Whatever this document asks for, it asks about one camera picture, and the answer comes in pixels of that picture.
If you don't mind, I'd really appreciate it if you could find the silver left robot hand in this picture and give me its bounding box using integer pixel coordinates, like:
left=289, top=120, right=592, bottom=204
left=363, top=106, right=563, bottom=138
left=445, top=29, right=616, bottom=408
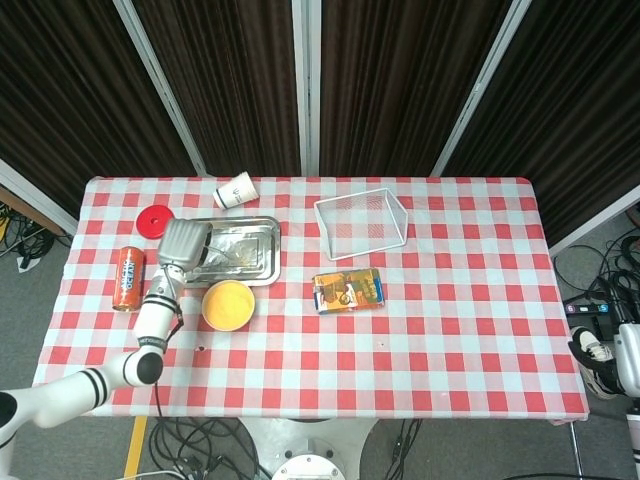
left=157, top=218, right=214, bottom=276

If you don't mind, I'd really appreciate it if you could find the metal spoon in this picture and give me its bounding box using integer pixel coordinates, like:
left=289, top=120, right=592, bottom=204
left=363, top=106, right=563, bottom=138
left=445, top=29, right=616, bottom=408
left=202, top=240, right=241, bottom=265

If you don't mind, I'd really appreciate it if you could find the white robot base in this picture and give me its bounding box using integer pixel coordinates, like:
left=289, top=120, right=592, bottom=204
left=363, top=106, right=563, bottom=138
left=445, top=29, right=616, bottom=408
left=239, top=417, right=381, bottom=480

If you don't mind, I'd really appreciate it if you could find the beige bowl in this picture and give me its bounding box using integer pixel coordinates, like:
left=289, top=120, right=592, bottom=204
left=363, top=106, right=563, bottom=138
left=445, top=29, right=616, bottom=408
left=201, top=279, right=257, bottom=332

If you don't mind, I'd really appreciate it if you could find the red round lid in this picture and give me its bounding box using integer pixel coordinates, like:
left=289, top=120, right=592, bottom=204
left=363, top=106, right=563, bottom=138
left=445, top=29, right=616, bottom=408
left=136, top=204, right=175, bottom=240

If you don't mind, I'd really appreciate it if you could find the orange drink can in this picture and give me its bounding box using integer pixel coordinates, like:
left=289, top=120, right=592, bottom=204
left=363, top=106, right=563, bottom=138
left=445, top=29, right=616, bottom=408
left=111, top=245, right=147, bottom=314

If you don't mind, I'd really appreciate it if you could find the stainless steel tray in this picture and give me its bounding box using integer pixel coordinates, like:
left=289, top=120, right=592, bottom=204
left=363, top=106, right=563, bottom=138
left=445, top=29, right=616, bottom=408
left=175, top=215, right=282, bottom=288

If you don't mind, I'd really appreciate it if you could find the white paper cup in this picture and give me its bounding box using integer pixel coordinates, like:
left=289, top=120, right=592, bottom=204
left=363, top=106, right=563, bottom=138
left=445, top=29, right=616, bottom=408
left=212, top=171, right=260, bottom=211

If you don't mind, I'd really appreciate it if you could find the dark ribbed partition panel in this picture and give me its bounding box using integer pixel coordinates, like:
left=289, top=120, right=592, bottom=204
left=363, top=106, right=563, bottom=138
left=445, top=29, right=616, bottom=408
left=134, top=0, right=302, bottom=177
left=319, top=0, right=504, bottom=177
left=0, top=0, right=199, bottom=221
left=442, top=0, right=640, bottom=246

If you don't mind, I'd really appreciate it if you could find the colourful printed carton pack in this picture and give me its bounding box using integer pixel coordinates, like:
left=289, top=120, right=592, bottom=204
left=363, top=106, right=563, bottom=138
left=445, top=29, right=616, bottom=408
left=312, top=268, right=386, bottom=315

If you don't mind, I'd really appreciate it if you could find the red white checked tablecloth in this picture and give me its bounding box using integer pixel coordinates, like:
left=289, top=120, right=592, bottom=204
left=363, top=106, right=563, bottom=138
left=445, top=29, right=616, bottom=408
left=29, top=175, right=591, bottom=426

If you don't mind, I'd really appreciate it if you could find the black power strip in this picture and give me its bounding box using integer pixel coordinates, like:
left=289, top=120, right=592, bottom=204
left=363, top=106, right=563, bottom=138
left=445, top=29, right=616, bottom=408
left=563, top=299, right=610, bottom=316

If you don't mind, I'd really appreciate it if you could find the black and white shoe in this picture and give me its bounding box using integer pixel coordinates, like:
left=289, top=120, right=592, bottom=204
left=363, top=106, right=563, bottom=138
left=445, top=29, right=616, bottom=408
left=567, top=325, right=622, bottom=400

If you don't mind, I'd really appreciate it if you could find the black cable tangle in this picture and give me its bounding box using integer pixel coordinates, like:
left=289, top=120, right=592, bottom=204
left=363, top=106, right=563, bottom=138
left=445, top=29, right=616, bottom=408
left=0, top=199, right=71, bottom=271
left=149, top=417, right=264, bottom=480
left=554, top=234, right=640, bottom=321

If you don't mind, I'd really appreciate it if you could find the white partition base rail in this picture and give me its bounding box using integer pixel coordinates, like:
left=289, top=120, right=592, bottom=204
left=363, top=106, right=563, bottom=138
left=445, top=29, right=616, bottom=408
left=548, top=184, right=640, bottom=257
left=0, top=158, right=79, bottom=236

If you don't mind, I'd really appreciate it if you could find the white partition frame post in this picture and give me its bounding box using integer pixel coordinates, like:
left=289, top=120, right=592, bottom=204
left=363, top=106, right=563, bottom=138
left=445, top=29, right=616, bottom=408
left=430, top=0, right=532, bottom=177
left=112, top=0, right=208, bottom=177
left=291, top=0, right=322, bottom=177

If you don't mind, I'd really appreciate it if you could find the white wire mesh basket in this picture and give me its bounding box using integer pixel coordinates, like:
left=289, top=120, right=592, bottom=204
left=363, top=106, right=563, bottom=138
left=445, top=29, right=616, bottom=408
left=313, top=187, right=409, bottom=262

